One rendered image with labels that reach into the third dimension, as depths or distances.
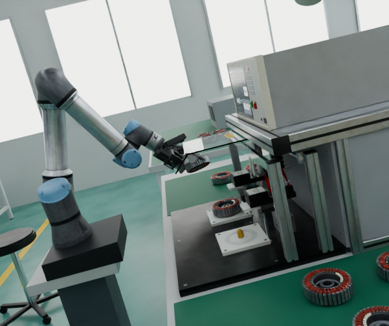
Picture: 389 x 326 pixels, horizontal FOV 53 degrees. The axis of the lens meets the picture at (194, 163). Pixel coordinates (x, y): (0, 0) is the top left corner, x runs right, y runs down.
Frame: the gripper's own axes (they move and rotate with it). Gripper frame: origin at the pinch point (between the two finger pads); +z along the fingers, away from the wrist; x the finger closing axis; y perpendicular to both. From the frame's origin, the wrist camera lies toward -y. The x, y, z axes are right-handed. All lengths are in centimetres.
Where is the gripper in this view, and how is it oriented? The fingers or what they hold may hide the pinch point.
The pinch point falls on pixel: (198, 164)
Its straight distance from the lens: 170.7
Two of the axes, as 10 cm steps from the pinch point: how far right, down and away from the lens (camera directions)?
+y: -3.3, 7.7, -5.4
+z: 8.3, 5.1, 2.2
